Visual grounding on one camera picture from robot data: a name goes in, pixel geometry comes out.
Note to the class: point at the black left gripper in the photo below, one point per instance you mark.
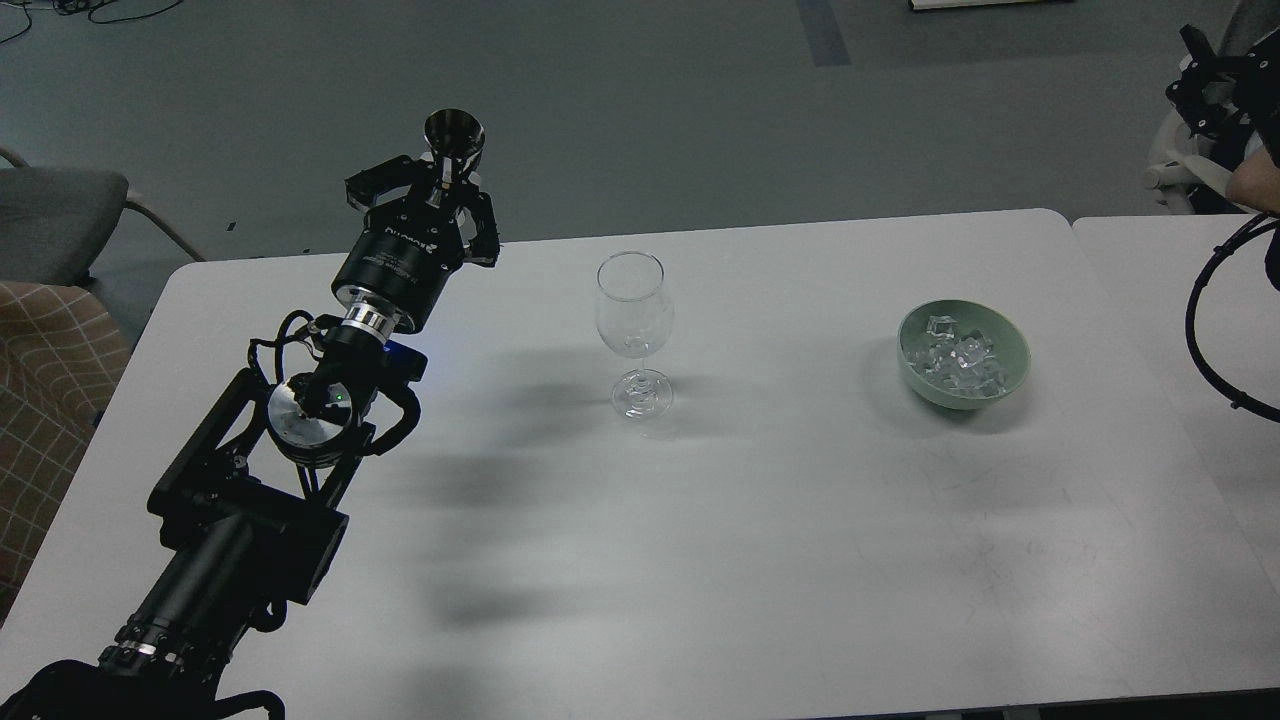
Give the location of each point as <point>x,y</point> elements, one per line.
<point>403,267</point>

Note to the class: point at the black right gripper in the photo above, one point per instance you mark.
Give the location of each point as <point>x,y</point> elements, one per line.
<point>1204,95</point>

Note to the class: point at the steel cocktail jigger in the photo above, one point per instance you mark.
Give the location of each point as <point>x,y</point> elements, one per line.
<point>456,141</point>

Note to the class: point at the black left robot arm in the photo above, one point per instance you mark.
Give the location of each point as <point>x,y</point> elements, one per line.
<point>250,506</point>

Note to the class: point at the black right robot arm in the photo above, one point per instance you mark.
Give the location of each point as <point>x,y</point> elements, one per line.
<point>1255,227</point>

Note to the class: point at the clear wine glass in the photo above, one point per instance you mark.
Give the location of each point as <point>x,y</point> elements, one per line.
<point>634,316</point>

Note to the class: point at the clear ice cubes pile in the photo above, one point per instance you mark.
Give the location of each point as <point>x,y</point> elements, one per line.
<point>965,364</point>

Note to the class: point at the white office chair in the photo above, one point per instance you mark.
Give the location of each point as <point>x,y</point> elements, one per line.
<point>1199,176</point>

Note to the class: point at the green bowl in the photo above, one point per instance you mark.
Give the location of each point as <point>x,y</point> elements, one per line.
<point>1011,345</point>

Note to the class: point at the grey chair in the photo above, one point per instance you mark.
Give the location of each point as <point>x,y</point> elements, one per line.
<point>55,221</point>

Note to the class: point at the beige checkered cushion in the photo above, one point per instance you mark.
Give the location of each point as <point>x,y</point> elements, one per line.
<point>62,357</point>

